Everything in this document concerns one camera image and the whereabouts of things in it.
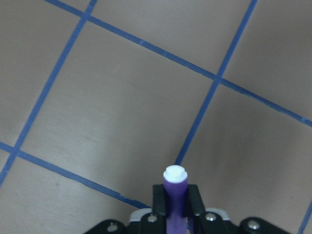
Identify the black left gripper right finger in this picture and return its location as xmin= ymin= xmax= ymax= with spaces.
xmin=185 ymin=184 xmax=204 ymax=217

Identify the purple marker pen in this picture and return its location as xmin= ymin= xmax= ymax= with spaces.
xmin=163 ymin=165 xmax=188 ymax=234

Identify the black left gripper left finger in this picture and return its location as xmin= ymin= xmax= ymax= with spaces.
xmin=152 ymin=184 xmax=167 ymax=217

